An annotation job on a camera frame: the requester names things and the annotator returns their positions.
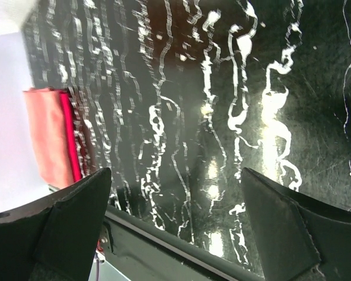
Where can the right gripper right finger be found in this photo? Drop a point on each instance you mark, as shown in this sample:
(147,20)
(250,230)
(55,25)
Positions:
(297,237)

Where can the folded pink t shirt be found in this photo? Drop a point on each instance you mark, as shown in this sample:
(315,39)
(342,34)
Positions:
(48,134)

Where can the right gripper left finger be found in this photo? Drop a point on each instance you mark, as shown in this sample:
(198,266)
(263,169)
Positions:
(56,236)

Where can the black marbled table mat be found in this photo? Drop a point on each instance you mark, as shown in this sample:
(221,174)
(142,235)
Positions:
(181,96)

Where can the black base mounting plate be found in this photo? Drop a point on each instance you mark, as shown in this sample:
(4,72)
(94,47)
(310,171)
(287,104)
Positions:
(140,251)

